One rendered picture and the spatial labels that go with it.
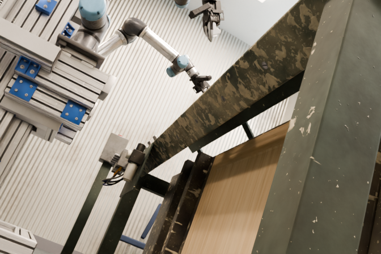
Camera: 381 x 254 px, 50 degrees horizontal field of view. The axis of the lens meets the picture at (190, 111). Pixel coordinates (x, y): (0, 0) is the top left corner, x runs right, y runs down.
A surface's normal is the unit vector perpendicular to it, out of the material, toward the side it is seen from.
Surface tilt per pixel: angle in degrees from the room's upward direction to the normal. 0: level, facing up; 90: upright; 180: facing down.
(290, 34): 146
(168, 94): 90
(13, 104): 90
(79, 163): 90
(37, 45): 90
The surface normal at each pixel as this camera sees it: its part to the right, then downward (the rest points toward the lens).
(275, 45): -0.78, 0.49
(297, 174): -0.90, -0.42
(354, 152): 0.29, -0.26
